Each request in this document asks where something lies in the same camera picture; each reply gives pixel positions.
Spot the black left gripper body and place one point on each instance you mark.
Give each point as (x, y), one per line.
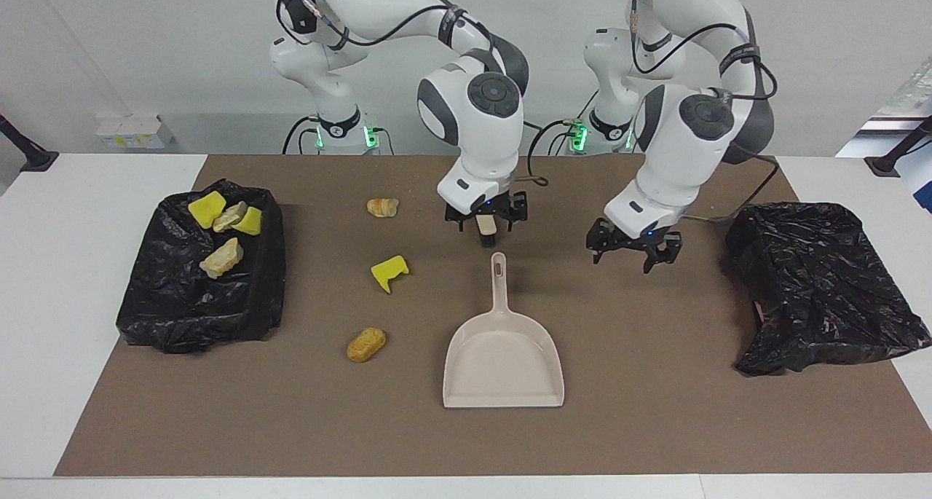
(635, 240)

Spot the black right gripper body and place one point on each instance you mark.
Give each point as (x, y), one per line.
(486, 205)

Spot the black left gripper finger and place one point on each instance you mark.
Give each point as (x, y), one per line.
(603, 240)
(666, 251)

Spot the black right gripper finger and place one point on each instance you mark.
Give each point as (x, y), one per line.
(459, 218)
(517, 211)

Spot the beige brush with black bristles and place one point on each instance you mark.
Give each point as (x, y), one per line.
(486, 226)

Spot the rounded striped bread roll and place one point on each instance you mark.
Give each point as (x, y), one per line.
(382, 207)

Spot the notched yellow sponge piece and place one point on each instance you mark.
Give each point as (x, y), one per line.
(386, 272)

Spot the beige plastic dustpan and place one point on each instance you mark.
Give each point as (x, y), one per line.
(502, 360)

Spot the brown peanut shaped bread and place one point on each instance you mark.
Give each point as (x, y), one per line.
(366, 344)

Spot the smooth yellow sponge piece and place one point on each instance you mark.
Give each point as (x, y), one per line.
(251, 222)

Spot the pale crumbly bread chunk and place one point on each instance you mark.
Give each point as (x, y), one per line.
(230, 217)

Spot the striped orange bread chunk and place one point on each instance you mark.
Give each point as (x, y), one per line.
(222, 258)

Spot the bumpy yellow sponge piece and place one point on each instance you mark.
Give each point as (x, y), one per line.
(207, 208)

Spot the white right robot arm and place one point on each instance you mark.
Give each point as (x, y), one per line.
(473, 120)

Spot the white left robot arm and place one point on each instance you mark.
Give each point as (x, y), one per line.
(684, 135)

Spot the black bag lined trash bin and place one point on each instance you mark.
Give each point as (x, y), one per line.
(182, 309)
(823, 288)

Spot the brown table mat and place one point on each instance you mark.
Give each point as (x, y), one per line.
(466, 441)

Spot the black clamp stand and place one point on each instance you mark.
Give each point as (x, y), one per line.
(885, 165)
(36, 160)

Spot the blue panel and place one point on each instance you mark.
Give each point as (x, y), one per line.
(923, 189)

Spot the green patterned poster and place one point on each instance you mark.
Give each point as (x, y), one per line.
(906, 95)

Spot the white power strip box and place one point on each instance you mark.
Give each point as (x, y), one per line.
(135, 131)

